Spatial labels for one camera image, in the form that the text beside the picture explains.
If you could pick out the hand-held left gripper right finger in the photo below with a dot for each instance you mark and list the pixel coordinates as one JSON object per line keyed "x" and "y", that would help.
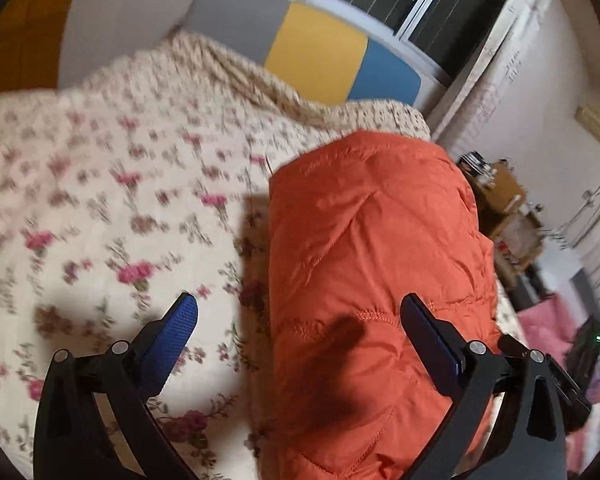
{"x": 432, "y": 340}

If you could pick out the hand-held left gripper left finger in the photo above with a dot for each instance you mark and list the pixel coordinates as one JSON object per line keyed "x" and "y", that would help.
{"x": 172, "y": 340}

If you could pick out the orange puffer jacket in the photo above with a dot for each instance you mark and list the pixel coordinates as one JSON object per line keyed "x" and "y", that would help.
{"x": 375, "y": 240}

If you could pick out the dark device with green light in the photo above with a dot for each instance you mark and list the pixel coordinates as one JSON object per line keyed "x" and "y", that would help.
{"x": 587, "y": 350}

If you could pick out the pink cloth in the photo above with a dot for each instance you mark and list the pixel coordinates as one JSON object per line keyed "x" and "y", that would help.
{"x": 550, "y": 325}

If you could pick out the floral quilt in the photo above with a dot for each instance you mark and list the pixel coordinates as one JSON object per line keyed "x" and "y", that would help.
{"x": 105, "y": 200}

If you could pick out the yellow bedside table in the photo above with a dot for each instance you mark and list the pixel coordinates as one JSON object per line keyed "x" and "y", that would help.
{"x": 505, "y": 200}

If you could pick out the white curtain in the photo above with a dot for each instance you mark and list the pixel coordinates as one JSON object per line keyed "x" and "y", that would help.
{"x": 500, "y": 50}

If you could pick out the grey yellow blue headboard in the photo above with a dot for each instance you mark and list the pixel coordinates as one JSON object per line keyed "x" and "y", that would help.
{"x": 320, "y": 55}

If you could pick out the yellow wardrobe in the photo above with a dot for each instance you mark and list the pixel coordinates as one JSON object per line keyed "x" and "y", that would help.
{"x": 20, "y": 25}

